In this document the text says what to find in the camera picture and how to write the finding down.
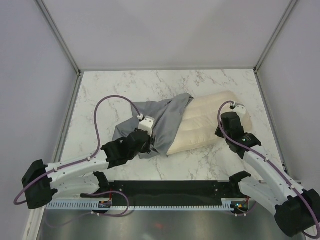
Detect aluminium left corner post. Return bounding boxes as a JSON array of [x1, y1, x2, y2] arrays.
[[34, 0, 82, 76]]

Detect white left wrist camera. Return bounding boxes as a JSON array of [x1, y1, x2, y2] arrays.
[[137, 114, 155, 131]]

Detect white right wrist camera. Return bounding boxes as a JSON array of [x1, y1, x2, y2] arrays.
[[229, 102, 247, 119]]

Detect metal front panel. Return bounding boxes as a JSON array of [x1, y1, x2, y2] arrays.
[[39, 199, 308, 240]]

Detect white slotted cable duct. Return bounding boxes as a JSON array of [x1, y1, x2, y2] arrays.
[[45, 198, 240, 211]]

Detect aluminium right corner post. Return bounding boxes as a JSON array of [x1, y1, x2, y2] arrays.
[[253, 0, 300, 75]]

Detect aluminium corner post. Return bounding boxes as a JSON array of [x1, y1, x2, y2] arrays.
[[34, 0, 82, 76], [253, 0, 300, 75]]

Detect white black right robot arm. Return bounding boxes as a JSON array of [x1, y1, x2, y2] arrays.
[[215, 111, 320, 237]]

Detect aluminium rail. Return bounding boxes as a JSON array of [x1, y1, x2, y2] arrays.
[[51, 72, 84, 163], [253, 68, 288, 173]]

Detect aluminium left side rail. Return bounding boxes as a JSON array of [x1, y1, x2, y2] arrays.
[[51, 72, 84, 163]]

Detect aluminium right side rail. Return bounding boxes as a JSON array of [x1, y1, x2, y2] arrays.
[[253, 68, 288, 173]]

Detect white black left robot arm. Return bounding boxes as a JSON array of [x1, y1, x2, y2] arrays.
[[22, 128, 154, 210]]

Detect grey pillowcase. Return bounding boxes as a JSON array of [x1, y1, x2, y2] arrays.
[[111, 92, 195, 159]]

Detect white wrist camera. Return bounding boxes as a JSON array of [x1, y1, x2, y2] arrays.
[[229, 102, 247, 119], [137, 114, 155, 131]]

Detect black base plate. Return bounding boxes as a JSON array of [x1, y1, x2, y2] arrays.
[[96, 180, 248, 206]]

